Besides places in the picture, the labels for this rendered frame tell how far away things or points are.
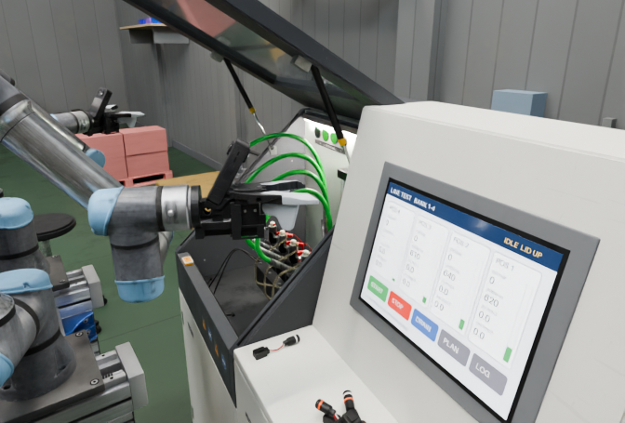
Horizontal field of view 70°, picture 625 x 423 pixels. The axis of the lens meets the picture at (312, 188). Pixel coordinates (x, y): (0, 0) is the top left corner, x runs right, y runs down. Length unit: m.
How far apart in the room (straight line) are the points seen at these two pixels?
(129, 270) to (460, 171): 0.59
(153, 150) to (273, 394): 5.10
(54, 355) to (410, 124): 0.86
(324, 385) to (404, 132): 0.58
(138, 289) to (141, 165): 5.19
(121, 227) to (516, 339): 0.63
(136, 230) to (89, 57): 10.15
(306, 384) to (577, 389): 0.55
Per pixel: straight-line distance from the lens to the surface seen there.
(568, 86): 2.65
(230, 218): 0.74
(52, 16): 10.78
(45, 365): 1.07
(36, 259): 1.53
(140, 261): 0.77
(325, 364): 1.11
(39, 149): 0.88
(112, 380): 1.14
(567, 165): 0.73
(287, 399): 1.03
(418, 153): 0.92
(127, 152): 5.86
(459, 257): 0.83
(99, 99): 1.77
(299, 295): 1.17
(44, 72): 10.75
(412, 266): 0.91
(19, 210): 1.47
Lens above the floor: 1.69
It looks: 18 degrees down
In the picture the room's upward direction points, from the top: straight up
